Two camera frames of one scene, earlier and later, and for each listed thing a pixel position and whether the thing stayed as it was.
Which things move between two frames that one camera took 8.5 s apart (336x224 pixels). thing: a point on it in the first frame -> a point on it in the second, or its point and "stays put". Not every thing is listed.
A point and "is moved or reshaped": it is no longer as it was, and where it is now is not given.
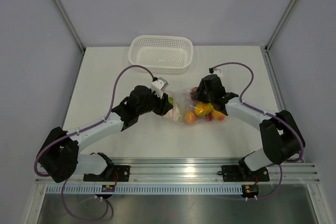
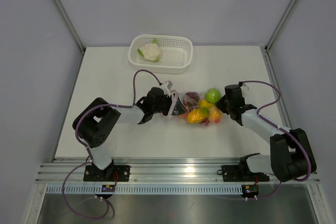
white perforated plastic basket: x=164 y=54 stays put
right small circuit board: x=250 y=190 stays put
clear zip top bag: x=186 y=109 is moved or reshaped
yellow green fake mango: x=202 y=108 -> x=196 y=115
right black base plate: x=241 y=173 stays put
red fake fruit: x=208 y=117 -> x=205 y=121
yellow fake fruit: x=218 y=115 -> x=203 y=103
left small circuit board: x=108 y=188 stays put
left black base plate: x=114 y=173 stays put
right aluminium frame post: x=269 y=63 stays put
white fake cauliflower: x=174 y=113 is moved or reshaped
